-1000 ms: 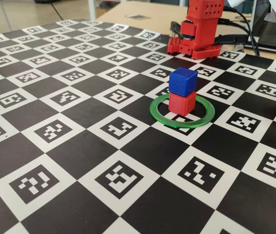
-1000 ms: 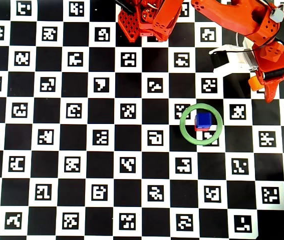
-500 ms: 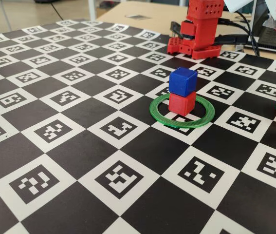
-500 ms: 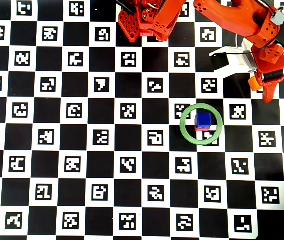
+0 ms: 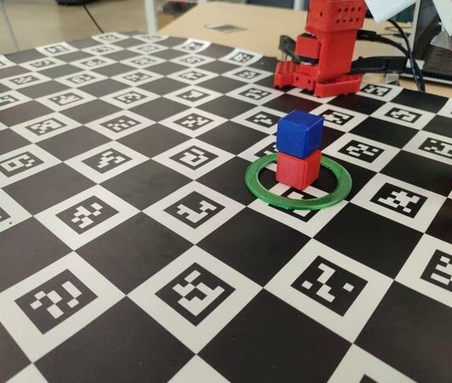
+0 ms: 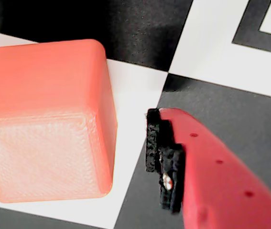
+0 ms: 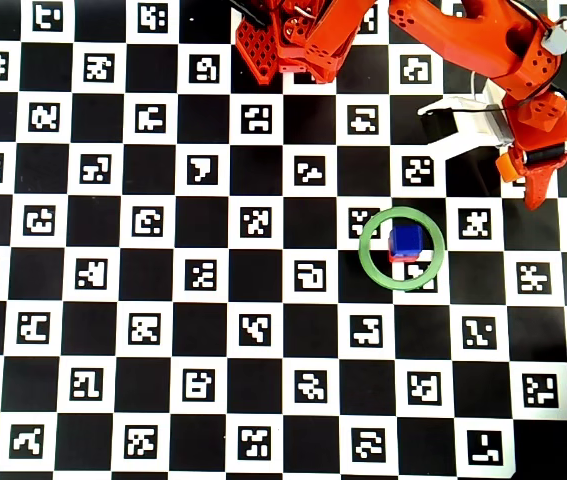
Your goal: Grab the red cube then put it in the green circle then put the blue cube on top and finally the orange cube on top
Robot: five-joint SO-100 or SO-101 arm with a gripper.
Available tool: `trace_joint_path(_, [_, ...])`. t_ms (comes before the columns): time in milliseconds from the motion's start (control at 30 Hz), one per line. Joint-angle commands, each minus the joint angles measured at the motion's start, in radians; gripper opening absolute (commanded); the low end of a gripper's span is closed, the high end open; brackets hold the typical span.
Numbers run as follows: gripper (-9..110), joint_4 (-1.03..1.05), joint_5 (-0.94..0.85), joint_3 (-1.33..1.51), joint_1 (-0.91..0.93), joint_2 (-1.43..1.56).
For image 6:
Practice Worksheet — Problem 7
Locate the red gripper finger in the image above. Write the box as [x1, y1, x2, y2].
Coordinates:
[146, 107, 271, 229]

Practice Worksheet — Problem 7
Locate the orange cube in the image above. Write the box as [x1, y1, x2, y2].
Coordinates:
[0, 39, 119, 204]

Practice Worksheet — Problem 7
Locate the black white marker board mat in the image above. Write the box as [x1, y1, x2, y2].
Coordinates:
[0, 0, 271, 229]

